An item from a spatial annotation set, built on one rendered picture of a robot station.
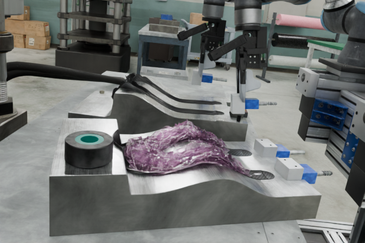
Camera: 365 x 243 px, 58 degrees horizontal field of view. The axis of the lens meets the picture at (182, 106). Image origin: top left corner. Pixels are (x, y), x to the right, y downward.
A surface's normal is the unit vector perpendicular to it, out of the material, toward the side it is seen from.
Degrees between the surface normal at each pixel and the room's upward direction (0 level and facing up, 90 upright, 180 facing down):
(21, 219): 0
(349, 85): 90
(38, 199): 0
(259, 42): 82
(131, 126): 90
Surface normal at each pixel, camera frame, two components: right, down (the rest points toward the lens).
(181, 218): 0.25, 0.30
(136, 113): -0.05, 0.28
